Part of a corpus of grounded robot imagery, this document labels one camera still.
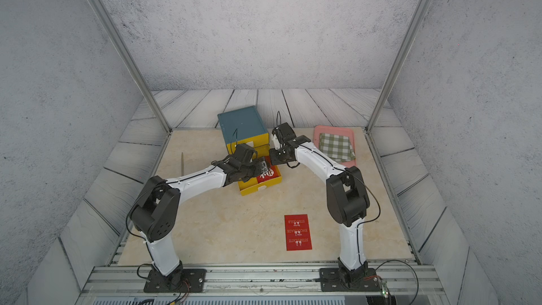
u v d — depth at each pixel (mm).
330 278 726
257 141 928
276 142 794
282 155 795
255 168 837
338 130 1203
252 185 854
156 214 484
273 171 937
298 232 845
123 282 745
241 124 939
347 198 513
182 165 1064
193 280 727
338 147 1113
